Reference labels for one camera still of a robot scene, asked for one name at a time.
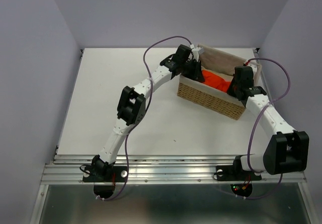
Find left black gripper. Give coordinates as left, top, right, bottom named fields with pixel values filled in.
left=180, top=59, right=204, bottom=82

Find orange t shirt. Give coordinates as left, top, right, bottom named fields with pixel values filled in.
left=202, top=69, right=231, bottom=93

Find wicker basket with liner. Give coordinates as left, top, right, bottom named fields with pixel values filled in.
left=177, top=44, right=254, bottom=120

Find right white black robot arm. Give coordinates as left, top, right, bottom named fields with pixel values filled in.
left=227, top=65, right=309, bottom=179

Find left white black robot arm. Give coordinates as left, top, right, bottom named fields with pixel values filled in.
left=91, top=44, right=204, bottom=181

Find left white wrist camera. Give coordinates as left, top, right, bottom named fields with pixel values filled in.
left=190, top=44, right=204, bottom=61

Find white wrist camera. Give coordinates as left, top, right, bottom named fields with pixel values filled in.
left=190, top=44, right=204, bottom=61
left=244, top=59, right=262, bottom=72

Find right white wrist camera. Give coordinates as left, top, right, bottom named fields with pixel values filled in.
left=244, top=59, right=262, bottom=72

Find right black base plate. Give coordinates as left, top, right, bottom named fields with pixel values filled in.
left=214, top=165, right=262, bottom=183

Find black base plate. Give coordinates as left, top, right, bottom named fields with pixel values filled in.
left=214, top=165, right=262, bottom=183
left=79, top=165, right=128, bottom=183

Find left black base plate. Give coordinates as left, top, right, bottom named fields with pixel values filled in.
left=79, top=165, right=128, bottom=183

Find aluminium mounting rail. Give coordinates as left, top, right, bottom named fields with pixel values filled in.
left=41, top=155, right=307, bottom=184

